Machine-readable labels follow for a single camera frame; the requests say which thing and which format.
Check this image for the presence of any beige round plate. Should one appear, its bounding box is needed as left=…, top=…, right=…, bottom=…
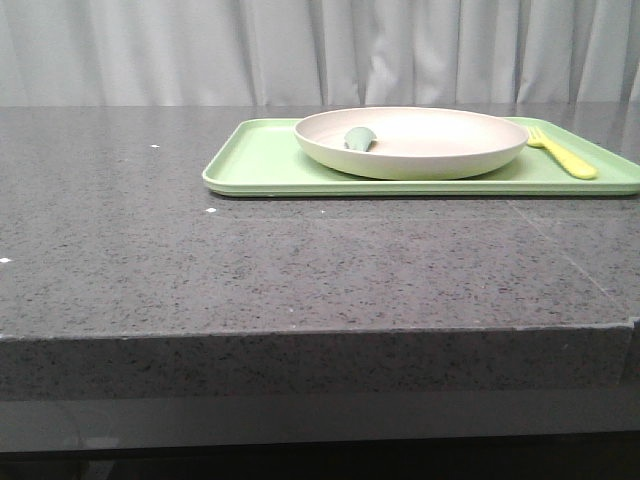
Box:
left=294, top=107, right=528, bottom=180

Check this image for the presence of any yellow plastic fork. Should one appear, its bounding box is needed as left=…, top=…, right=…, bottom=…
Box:
left=526, top=126, right=598, bottom=180

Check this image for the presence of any light green tray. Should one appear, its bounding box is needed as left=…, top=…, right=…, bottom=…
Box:
left=202, top=117, right=639, bottom=198

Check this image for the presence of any green plastic spoon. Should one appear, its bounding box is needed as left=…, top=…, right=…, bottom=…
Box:
left=344, top=126, right=377, bottom=152

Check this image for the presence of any grey curtain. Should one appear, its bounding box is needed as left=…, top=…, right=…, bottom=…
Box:
left=1, top=1, right=639, bottom=107

